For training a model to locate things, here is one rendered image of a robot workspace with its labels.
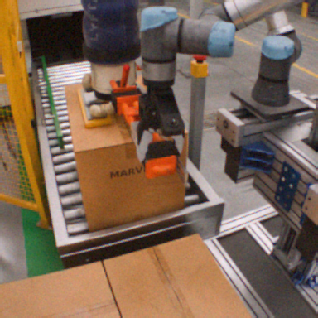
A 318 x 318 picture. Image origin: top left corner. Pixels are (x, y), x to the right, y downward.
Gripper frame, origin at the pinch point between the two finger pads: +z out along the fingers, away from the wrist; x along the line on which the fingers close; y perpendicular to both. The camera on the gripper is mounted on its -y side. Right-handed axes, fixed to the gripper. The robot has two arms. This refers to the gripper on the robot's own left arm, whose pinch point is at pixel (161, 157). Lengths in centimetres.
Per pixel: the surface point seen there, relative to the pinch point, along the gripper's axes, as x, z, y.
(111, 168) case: 8.2, 22.9, 30.3
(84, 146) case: 16.4, 13.6, 32.8
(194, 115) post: -46, 37, 83
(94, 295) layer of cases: 23, 54, 2
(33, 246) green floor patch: 55, 109, 82
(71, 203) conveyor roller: 25, 55, 53
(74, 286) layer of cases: 29, 54, 7
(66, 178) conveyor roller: 25, 54, 72
